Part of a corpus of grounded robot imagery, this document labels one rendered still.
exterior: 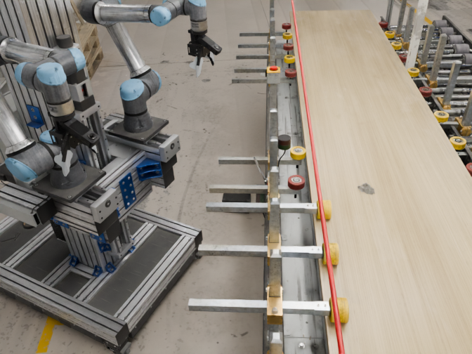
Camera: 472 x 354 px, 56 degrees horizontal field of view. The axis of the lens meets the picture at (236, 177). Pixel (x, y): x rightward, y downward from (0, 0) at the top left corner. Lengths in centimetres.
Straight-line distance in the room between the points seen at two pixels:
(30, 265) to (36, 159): 120
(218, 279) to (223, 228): 46
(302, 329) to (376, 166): 87
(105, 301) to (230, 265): 82
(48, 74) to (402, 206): 147
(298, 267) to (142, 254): 108
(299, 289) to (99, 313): 110
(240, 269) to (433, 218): 133
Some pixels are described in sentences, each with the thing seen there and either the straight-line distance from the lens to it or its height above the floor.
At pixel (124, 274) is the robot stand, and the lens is 269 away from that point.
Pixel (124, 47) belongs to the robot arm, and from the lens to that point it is 229.
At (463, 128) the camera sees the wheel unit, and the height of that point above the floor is 85.
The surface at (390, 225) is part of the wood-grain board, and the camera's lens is 193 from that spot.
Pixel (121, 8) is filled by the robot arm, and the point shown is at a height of 163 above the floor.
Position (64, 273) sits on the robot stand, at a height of 23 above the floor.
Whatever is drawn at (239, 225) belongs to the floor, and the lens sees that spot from 318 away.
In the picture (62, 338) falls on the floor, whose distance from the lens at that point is 280.
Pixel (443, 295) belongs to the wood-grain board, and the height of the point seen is 90.
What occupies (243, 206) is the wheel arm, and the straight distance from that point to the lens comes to 186.
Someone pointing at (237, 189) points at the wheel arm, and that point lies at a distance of 211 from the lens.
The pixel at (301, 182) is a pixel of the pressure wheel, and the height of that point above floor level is 91.
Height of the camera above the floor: 217
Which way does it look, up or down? 37 degrees down
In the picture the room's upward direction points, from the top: 3 degrees counter-clockwise
